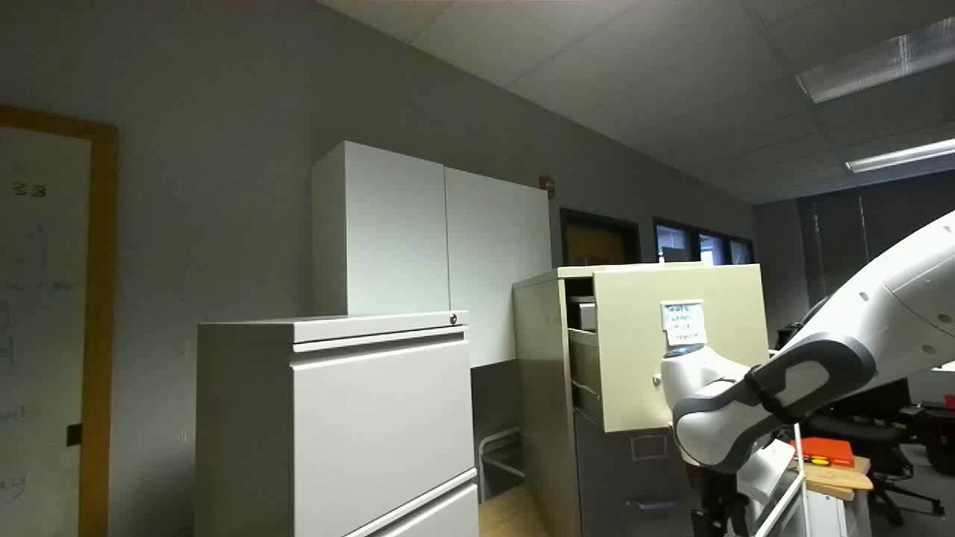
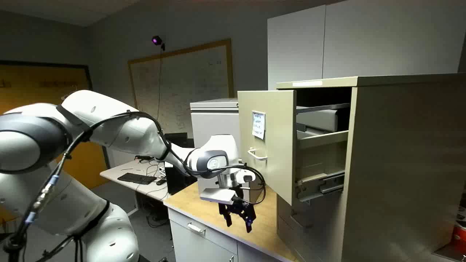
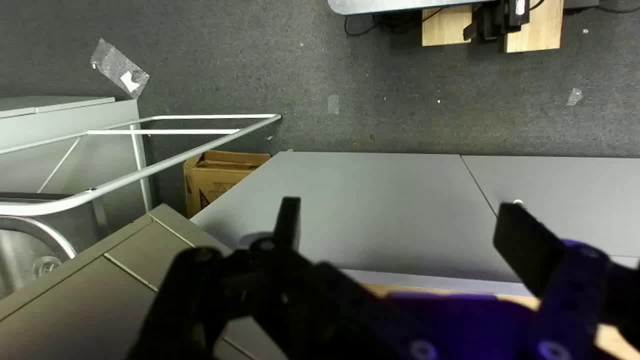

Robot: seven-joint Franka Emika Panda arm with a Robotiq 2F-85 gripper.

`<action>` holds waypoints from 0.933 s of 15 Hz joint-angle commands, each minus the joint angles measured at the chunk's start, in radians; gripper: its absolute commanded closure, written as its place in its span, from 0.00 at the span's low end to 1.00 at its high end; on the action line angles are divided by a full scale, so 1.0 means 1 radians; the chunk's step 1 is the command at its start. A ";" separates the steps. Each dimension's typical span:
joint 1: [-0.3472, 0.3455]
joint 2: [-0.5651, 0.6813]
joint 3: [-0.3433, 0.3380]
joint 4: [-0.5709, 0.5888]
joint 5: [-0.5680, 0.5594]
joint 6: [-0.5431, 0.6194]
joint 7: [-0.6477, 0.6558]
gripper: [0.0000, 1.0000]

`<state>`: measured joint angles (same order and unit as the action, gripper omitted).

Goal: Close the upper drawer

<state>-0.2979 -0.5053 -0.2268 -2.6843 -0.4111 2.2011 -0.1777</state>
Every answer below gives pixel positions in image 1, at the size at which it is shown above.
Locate window blinds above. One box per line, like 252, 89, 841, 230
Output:
797, 170, 955, 308

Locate white paper note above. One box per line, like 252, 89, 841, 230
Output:
661, 300, 708, 348

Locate beige drawer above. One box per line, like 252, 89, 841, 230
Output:
566, 263, 770, 434

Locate tall white cabinet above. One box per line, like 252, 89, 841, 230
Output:
311, 140, 554, 368

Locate wooden table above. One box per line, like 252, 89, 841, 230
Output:
785, 453, 874, 537

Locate dark door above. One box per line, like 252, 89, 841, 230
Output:
560, 208, 642, 268

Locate grey drawer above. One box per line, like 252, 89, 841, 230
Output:
573, 409, 701, 537

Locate white metal frame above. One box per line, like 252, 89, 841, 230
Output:
476, 426, 525, 503

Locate beige filing cabinet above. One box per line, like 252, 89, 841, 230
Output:
511, 261, 770, 537

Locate orange box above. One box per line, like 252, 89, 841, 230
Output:
789, 436, 856, 469

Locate whiteboard with wooden frame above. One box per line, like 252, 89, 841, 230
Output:
0, 104, 119, 537

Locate white lateral filing cabinet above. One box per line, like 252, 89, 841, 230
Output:
195, 310, 480, 537

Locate black office chair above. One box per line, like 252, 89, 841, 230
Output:
803, 377, 945, 526

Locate ceiling light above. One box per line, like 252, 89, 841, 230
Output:
845, 138, 955, 175

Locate row of windows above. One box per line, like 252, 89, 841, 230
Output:
653, 216, 755, 267

